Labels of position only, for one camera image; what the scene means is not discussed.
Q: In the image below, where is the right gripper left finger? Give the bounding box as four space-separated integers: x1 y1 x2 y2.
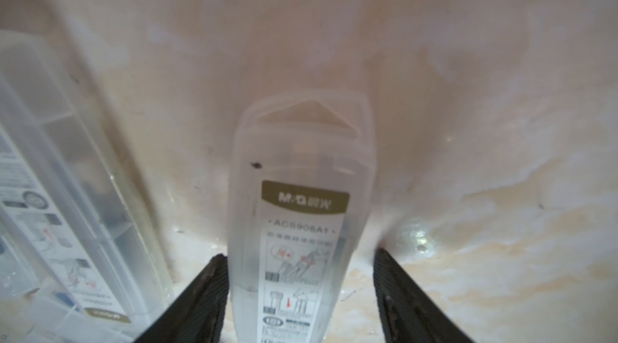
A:
135 254 229 343

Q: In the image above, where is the clear compass case blue compass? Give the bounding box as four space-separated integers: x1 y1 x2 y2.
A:
1 233 135 342

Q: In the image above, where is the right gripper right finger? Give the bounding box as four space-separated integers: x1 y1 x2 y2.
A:
373 248 473 343

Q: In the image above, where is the clear compass case white label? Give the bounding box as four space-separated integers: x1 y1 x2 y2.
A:
227 90 378 342

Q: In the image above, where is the clear compass case barcode label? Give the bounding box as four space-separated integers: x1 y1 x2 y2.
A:
1 30 173 341

